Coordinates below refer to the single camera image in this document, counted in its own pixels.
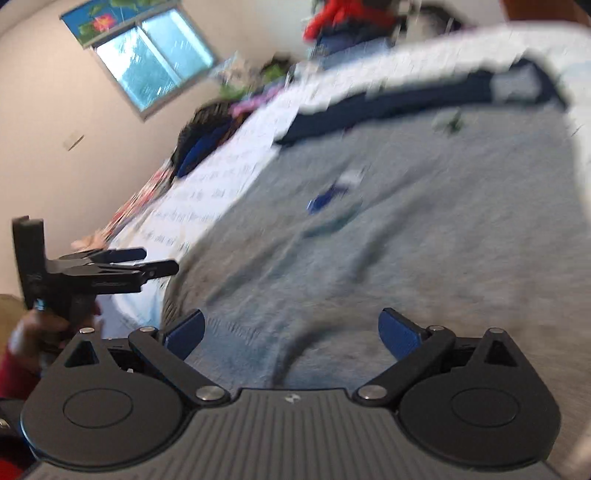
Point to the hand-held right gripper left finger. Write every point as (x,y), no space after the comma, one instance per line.
(187,332)

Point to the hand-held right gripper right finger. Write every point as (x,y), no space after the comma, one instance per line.
(400,333)

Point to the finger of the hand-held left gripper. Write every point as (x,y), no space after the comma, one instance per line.
(157,269)
(124,254)

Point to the grey sweater with navy sleeves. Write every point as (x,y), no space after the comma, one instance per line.
(392,221)

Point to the row of dark folded clothes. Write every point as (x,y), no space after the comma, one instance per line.
(203,134)

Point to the heap of mixed clothes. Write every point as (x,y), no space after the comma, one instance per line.
(351,18)

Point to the person's left hand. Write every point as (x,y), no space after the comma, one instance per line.
(32,337)

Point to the red floral sheet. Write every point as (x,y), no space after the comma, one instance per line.
(138,203)

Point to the white script-printed bedspread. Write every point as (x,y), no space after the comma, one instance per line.
(221,184)

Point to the sliding glass window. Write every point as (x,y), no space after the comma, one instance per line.
(152,64)

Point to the pink garment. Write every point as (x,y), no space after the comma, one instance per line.
(254,101)

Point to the floral pillow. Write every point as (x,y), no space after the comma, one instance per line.
(231,69)

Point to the green plastic chair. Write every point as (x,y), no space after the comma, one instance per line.
(272,74)

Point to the floral window blind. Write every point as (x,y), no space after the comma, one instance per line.
(115,16)

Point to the light blue knitted blanket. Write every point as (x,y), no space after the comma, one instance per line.
(351,44)

